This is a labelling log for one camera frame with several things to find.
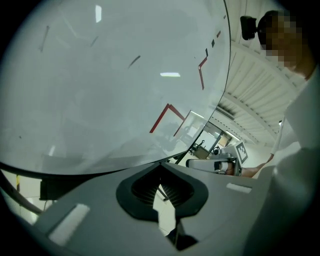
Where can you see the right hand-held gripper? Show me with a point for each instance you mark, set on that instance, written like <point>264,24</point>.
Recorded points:
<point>235,160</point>

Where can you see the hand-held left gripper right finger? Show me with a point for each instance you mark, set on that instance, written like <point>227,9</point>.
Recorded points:
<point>225,212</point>

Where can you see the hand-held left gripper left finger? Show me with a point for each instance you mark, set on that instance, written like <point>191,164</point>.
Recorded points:
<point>100,225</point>

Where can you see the person's right forearm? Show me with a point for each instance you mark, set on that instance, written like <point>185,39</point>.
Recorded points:
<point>255,170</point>

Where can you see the red tape corner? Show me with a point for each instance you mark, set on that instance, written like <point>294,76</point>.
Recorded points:
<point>201,75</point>

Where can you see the yellow black hazard tape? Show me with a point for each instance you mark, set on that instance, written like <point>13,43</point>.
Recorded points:
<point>18,182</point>

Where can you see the person's white shirt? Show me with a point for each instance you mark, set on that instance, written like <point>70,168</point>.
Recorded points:
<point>295,150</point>

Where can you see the person's head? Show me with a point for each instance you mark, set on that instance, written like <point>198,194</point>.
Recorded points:
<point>282,45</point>

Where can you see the red tape bracket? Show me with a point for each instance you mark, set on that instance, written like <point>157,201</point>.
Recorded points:
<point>160,118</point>

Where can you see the black head-mounted camera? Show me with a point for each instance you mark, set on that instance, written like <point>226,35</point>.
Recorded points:
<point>248,27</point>

